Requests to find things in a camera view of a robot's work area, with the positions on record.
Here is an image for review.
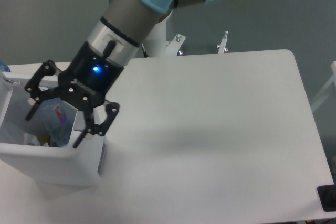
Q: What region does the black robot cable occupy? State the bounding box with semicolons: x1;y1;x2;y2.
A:
140;42;150;58

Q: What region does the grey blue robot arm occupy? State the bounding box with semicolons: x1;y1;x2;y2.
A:
25;0;214;148

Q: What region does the white frame at right edge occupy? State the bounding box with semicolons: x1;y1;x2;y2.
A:
310;61;335;113

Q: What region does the white trash can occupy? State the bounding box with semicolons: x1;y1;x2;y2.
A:
1;72;106;186

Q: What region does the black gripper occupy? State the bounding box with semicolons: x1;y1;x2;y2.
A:
25;40;124;148

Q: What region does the trash inside can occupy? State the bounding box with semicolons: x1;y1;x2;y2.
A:
23;133;51;147

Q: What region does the clear plastic bottle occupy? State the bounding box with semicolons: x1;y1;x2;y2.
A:
40;98;73;147

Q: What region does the black device at table edge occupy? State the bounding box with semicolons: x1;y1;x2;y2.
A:
317;184;335;212

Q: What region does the blue object at left edge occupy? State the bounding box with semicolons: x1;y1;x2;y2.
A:
0;61;11;72

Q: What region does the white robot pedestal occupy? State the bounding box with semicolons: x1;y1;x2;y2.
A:
139;11;186;58

